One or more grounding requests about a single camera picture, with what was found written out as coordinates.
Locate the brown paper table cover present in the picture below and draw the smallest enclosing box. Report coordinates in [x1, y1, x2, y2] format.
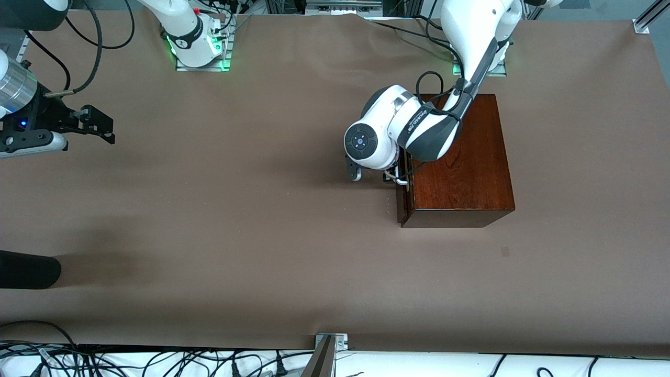
[0, 10, 670, 358]

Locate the black looping arm cable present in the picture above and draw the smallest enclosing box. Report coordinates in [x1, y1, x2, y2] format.
[63, 0, 138, 50]

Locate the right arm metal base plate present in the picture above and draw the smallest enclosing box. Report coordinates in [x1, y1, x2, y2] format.
[175, 37, 231, 72]

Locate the black cylinder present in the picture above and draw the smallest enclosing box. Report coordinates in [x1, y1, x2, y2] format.
[0, 250, 62, 290]

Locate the dark wooden drawer cabinet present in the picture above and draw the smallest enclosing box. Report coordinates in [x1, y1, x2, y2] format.
[396, 93, 515, 228]

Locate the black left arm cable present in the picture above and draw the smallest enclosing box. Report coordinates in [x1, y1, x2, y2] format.
[408, 71, 474, 176]

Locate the wooden drawer with white handle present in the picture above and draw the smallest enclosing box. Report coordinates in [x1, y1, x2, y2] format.
[386, 149, 415, 223]

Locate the black cable tangle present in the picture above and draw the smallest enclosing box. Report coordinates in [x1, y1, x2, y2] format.
[0, 319, 315, 377]

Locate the silver metal bracket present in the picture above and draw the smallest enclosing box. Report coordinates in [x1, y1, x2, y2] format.
[314, 332, 349, 351]

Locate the long black base cable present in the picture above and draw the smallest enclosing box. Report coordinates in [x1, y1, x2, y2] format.
[366, 18, 453, 43]

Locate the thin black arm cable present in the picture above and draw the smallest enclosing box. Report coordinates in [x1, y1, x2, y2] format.
[24, 29, 72, 93]

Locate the silver network device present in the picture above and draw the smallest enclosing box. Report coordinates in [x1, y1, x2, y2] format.
[305, 0, 383, 14]

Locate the aluminium corner bracket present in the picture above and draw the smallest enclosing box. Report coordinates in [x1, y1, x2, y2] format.
[632, 0, 670, 35]

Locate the dark aluminium profile beam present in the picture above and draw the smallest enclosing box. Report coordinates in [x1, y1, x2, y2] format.
[301, 335, 336, 377]

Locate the black and red cable cluster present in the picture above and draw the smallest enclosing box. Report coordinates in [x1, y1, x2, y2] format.
[195, 0, 251, 41]

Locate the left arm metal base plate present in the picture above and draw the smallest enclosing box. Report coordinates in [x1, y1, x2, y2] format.
[452, 59, 508, 77]

